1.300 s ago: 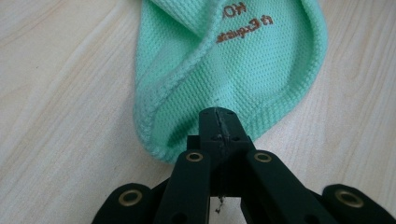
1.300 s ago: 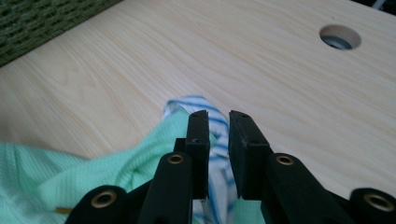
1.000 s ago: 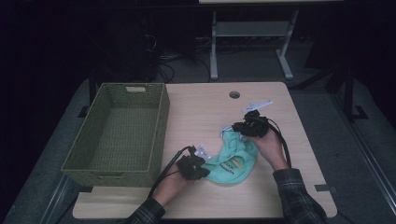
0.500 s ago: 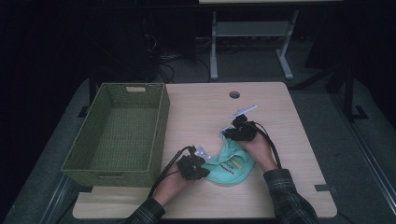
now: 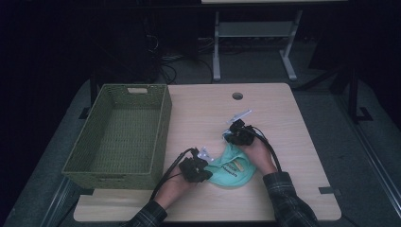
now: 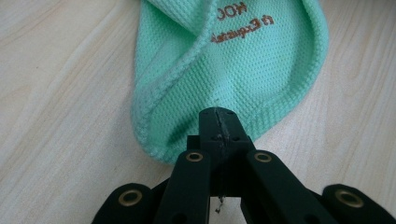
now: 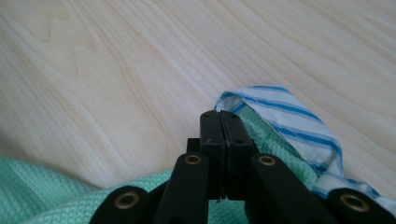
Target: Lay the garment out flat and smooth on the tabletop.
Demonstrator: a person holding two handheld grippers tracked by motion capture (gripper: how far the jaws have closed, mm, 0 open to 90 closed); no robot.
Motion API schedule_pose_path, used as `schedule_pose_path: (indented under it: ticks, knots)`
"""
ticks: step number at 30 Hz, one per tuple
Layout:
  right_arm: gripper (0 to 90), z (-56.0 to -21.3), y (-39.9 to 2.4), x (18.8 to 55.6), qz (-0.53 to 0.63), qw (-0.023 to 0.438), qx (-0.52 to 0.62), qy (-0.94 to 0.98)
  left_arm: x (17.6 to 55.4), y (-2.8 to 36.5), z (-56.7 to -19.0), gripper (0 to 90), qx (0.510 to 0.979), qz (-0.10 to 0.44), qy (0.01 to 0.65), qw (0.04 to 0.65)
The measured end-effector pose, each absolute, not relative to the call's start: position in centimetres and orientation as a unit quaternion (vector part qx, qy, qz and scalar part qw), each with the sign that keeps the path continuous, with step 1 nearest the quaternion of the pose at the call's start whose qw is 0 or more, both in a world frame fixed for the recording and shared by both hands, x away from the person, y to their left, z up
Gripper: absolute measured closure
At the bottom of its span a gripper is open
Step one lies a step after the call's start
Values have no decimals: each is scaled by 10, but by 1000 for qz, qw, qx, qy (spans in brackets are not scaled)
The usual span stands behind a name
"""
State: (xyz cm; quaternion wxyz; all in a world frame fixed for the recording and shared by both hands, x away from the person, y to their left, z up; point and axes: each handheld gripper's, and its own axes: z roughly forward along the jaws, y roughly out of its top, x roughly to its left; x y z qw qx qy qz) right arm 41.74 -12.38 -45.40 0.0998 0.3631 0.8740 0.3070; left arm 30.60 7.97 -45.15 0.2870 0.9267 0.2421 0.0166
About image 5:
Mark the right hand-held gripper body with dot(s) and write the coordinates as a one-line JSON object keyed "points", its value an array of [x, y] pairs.
{"points": [[242, 134]]}

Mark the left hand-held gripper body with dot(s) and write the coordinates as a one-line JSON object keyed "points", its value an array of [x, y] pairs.
{"points": [[192, 168]]}

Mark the teal cloth garment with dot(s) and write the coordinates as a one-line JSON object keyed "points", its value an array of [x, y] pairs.
{"points": [[231, 171]]}

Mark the green woven basket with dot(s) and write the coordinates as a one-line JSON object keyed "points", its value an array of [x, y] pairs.
{"points": [[94, 142]]}

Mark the person's left hand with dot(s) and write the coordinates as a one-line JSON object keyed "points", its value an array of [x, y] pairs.
{"points": [[175, 189]]}

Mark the person's right hand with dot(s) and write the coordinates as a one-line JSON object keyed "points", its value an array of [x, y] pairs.
{"points": [[260, 156]]}

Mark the dark tape strip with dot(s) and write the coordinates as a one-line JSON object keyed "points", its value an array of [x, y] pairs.
{"points": [[329, 190]]}

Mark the black metal stand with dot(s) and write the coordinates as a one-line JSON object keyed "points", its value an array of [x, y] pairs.
{"points": [[353, 91]]}

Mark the white metal frame desk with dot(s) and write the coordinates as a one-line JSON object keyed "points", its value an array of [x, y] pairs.
{"points": [[252, 30]]}

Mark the metal floor rail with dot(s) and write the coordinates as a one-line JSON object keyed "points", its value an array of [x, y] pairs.
{"points": [[55, 201], [375, 157]]}

